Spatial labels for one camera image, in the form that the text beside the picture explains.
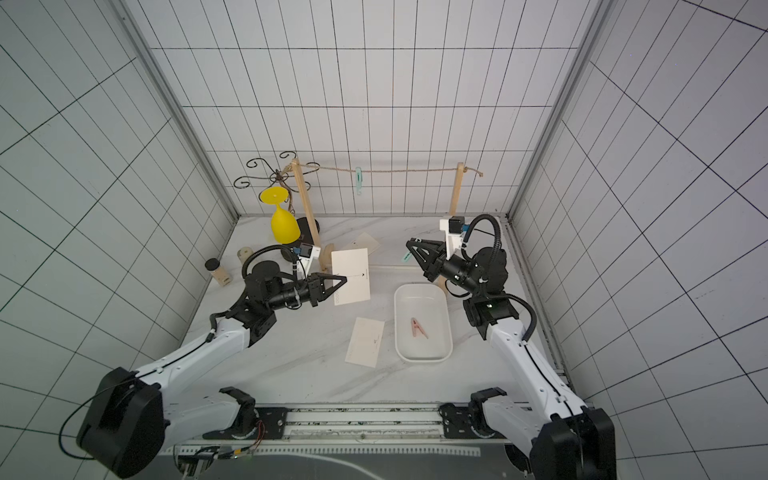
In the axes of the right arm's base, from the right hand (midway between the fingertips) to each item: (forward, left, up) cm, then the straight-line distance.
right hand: (412, 238), depth 69 cm
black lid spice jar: (+5, +63, -23) cm, 67 cm away
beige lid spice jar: (+9, +54, -22) cm, 59 cm away
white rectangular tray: (-7, -5, -33) cm, 34 cm away
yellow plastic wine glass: (+12, +38, -11) cm, 41 cm away
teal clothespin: (-4, +1, -2) cm, 5 cm away
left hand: (-6, +17, -12) cm, 22 cm away
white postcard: (+26, +17, -34) cm, 46 cm away
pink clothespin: (-7, -2, -33) cm, 34 cm away
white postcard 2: (-1, +16, -10) cm, 19 cm away
